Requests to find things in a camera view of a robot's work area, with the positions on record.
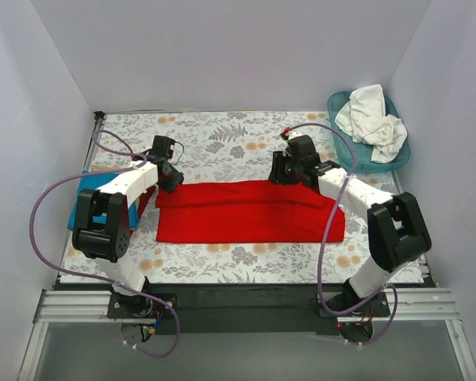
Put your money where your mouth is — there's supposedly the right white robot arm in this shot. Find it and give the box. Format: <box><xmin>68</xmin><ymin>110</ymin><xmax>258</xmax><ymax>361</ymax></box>
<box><xmin>269</xmin><ymin>129</ymin><xmax>432</xmax><ymax>316</ymax></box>

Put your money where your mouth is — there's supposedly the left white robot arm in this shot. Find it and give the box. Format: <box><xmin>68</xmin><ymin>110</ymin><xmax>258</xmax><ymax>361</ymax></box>
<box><xmin>72</xmin><ymin>136</ymin><xmax>184</xmax><ymax>296</ymax></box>

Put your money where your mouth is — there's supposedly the folded dark red t-shirt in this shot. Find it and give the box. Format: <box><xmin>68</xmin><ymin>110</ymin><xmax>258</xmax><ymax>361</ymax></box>
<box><xmin>136</xmin><ymin>187</ymin><xmax>156</xmax><ymax>220</ymax></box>

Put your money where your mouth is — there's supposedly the floral table mat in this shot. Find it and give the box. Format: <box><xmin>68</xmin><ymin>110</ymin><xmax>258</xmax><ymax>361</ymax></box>
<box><xmin>58</xmin><ymin>110</ymin><xmax>425</xmax><ymax>285</ymax></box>

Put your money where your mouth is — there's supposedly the teal plastic basket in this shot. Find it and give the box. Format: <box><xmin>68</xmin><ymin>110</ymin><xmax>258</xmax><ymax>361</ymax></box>
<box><xmin>327</xmin><ymin>91</ymin><xmax>411</xmax><ymax>174</ymax></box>

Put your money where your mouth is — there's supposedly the folded tan t-shirt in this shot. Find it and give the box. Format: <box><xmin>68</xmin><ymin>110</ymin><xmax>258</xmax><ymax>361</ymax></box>
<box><xmin>89</xmin><ymin>165</ymin><xmax>136</xmax><ymax>174</ymax></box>

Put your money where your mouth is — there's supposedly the folded blue t-shirt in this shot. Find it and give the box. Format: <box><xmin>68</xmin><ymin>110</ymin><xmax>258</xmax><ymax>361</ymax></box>
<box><xmin>67</xmin><ymin>173</ymin><xmax>140</xmax><ymax>231</ymax></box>

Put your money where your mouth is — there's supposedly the white crumpled t-shirt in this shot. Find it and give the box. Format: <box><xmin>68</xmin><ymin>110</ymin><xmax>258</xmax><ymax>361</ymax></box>
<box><xmin>336</xmin><ymin>84</ymin><xmax>408</xmax><ymax>164</ymax></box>

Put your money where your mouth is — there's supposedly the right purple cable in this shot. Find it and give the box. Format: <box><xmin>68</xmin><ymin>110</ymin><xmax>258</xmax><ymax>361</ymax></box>
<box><xmin>281</xmin><ymin>122</ymin><xmax>400</xmax><ymax>348</ymax></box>

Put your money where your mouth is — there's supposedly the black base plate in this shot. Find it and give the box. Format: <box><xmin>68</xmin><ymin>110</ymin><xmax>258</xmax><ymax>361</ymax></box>
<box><xmin>106</xmin><ymin>282</ymin><xmax>397</xmax><ymax>337</ymax></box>

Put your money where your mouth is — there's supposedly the aluminium frame rail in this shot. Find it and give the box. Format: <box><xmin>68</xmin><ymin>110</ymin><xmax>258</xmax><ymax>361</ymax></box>
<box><xmin>17</xmin><ymin>288</ymin><xmax>124</xmax><ymax>381</ymax></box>

